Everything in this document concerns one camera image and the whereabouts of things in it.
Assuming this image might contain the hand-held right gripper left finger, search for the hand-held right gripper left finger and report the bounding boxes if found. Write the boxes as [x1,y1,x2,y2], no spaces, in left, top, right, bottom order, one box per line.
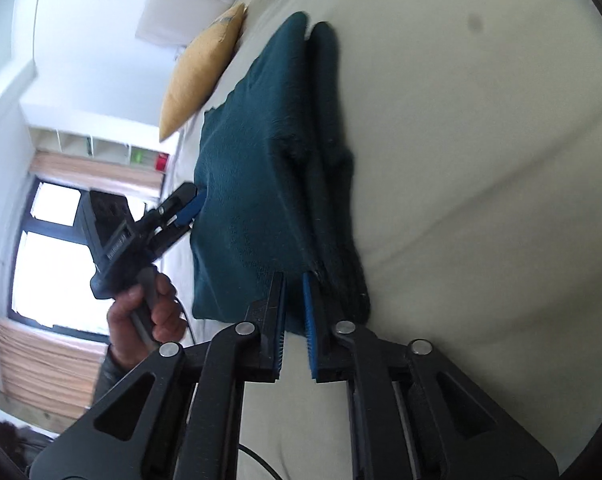
[28,272,288,480]

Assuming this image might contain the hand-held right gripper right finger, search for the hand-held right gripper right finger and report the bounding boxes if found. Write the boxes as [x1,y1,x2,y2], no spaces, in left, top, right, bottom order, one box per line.
[302,270,559,480]

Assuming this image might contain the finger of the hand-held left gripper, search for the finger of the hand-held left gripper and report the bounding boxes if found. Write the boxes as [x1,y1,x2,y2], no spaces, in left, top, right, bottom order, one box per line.
[148,222,194,263]
[144,182,206,228]

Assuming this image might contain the dark green fleece garment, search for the dark green fleece garment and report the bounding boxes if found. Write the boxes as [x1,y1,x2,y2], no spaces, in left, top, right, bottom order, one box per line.
[191,11,372,336]

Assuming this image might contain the person's left forearm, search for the person's left forearm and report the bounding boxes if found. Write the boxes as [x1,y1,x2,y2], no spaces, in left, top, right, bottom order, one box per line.
[88,342,149,413]

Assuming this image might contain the person's left hand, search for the person's left hand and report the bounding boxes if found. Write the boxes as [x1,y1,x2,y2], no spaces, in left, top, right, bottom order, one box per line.
[106,275,188,367]

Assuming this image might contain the window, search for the window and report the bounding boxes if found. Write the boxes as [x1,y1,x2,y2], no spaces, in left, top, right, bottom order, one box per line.
[8,180,149,343]

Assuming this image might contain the white shelf unit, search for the white shelf unit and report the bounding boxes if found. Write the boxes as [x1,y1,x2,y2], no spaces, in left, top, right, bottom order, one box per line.
[20,100,174,176]

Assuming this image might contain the yellow pillow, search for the yellow pillow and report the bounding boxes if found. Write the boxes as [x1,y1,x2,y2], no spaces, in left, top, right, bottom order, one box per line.
[159,2,247,142]

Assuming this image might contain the dark cloth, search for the dark cloth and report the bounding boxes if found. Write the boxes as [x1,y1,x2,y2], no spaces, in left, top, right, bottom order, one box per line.
[0,420,57,466]

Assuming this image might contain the bed with beige sheet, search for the bed with beige sheet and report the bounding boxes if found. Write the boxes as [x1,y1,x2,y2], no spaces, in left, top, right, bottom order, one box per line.
[158,0,602,480]

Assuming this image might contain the black cable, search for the black cable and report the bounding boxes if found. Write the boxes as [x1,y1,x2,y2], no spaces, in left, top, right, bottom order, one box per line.
[238,442,284,480]
[173,295,194,346]

